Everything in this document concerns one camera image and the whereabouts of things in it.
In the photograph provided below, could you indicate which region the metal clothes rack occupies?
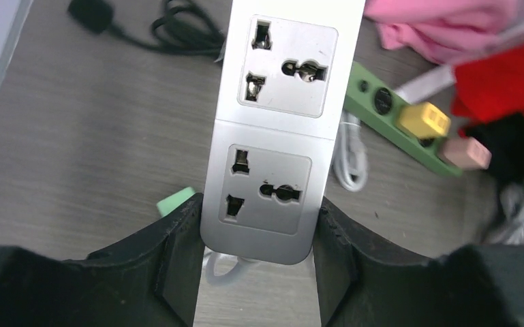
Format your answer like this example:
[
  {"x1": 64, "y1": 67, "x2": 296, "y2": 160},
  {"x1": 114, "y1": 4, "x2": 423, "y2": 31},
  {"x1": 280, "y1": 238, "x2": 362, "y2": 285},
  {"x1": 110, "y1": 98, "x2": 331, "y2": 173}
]
[{"x1": 395, "y1": 21, "x2": 524, "y2": 104}]

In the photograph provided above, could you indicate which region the black power cable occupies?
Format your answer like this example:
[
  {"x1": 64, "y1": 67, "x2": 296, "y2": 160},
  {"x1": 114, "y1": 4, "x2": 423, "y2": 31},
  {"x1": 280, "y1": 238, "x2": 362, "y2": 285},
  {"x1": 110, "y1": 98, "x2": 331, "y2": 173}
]
[{"x1": 67, "y1": 0, "x2": 229, "y2": 57}]

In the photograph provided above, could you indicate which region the pink plug on green strip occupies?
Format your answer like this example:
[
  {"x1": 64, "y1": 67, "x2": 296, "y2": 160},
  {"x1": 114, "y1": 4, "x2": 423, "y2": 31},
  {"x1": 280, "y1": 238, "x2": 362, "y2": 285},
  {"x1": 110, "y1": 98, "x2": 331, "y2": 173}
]
[{"x1": 438, "y1": 137, "x2": 491, "y2": 170}]

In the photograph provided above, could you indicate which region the red t-shirt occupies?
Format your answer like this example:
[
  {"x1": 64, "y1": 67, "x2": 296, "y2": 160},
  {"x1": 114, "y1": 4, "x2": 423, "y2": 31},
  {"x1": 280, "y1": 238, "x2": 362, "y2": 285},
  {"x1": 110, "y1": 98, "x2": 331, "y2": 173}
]
[{"x1": 451, "y1": 44, "x2": 524, "y2": 123}]

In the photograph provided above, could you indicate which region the pink cloth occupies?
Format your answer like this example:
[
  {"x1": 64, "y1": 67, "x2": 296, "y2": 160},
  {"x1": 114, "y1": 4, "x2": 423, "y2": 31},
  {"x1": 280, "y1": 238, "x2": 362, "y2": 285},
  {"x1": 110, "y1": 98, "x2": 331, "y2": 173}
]
[{"x1": 364, "y1": 1, "x2": 524, "y2": 64}]

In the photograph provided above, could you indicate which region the yellow plug on green strip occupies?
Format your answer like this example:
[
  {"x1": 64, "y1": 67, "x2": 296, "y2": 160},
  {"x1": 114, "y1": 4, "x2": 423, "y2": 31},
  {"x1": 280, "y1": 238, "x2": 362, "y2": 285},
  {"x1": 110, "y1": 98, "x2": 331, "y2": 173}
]
[{"x1": 395, "y1": 102, "x2": 450, "y2": 140}]

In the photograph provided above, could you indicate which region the green power strip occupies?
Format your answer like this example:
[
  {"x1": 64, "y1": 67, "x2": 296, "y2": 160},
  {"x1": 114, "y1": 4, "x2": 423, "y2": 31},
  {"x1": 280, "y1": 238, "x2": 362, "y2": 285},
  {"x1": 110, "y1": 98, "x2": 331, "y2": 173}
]
[{"x1": 343, "y1": 61, "x2": 462, "y2": 176}]

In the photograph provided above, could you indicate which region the purple strip white cable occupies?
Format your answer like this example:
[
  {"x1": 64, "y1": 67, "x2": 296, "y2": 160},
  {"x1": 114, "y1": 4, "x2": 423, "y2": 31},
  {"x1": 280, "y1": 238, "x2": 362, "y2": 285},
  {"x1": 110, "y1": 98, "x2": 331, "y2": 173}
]
[{"x1": 482, "y1": 180, "x2": 524, "y2": 247}]

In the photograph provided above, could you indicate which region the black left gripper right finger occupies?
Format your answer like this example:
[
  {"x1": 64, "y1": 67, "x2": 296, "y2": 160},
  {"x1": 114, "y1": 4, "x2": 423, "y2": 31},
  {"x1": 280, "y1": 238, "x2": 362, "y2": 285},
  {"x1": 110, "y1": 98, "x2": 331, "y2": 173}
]
[{"x1": 313, "y1": 200, "x2": 524, "y2": 326}]

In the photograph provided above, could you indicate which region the black t-shirt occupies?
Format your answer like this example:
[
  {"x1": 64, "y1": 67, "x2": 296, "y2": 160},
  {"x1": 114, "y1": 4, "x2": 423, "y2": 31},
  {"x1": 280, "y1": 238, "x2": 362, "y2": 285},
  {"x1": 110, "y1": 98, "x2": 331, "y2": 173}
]
[{"x1": 461, "y1": 114, "x2": 524, "y2": 185}]

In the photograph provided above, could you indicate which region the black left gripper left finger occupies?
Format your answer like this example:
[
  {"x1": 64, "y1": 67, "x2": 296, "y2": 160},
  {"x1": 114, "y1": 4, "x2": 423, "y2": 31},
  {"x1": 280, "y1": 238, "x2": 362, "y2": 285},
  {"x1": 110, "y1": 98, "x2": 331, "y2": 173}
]
[{"x1": 0, "y1": 193, "x2": 204, "y2": 326}]

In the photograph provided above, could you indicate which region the small white power strip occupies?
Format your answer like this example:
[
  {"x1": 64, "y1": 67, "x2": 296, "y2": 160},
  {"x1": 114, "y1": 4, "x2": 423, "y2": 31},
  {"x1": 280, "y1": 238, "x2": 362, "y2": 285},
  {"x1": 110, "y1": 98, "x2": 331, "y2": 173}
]
[{"x1": 200, "y1": 0, "x2": 365, "y2": 264}]

